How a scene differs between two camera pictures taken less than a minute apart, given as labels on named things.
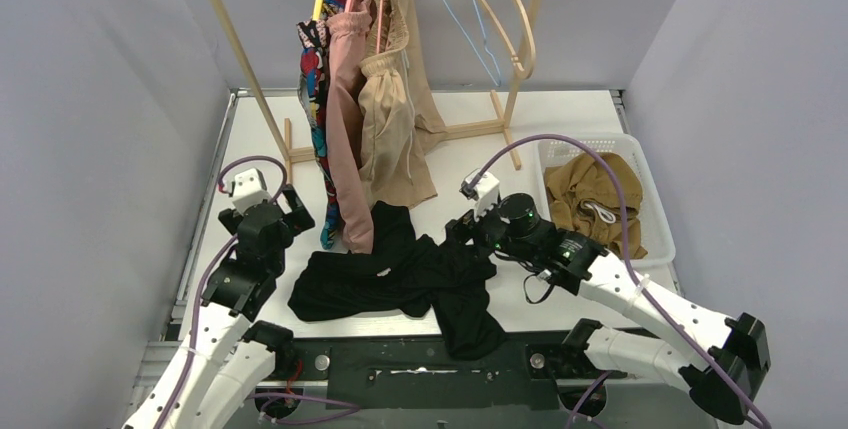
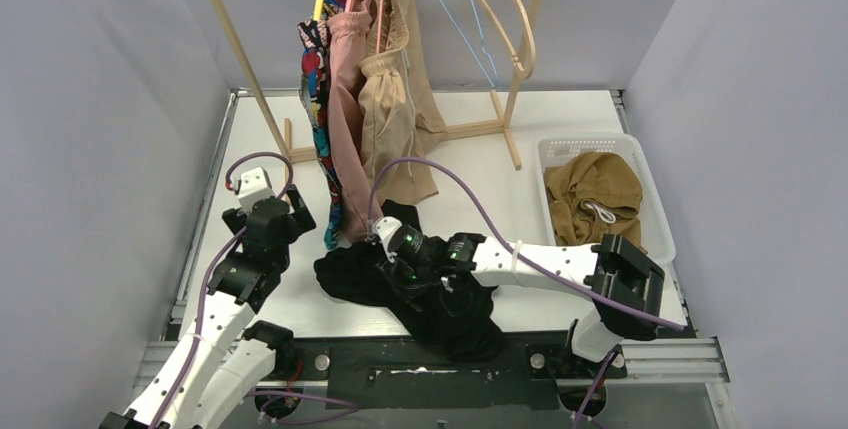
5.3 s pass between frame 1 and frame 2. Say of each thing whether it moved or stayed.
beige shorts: stayed
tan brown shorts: stayed
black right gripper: moved
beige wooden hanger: stayed
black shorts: moved
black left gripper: stayed
